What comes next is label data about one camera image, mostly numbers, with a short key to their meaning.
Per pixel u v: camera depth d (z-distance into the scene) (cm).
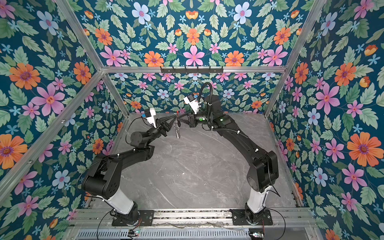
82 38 78
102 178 47
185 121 70
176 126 71
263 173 45
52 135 62
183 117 70
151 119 67
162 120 69
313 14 70
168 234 77
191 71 93
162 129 68
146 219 74
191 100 65
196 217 75
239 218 73
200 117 65
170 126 71
